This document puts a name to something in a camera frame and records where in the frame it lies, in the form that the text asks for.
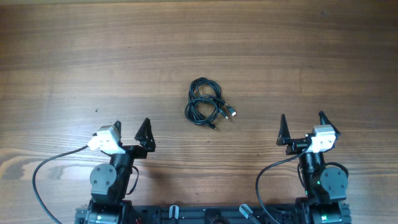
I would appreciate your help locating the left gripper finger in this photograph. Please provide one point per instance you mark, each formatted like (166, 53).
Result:
(144, 135)
(117, 129)

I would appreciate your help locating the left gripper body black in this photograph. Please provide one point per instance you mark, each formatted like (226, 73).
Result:
(137, 152)

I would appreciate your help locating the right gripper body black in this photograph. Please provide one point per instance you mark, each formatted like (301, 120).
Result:
(296, 146)

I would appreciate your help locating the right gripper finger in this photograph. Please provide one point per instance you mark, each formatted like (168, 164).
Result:
(325, 121)
(283, 137)

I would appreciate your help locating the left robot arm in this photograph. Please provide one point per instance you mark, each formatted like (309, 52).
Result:
(109, 181)

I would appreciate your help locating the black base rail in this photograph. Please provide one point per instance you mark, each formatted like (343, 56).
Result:
(280, 213)

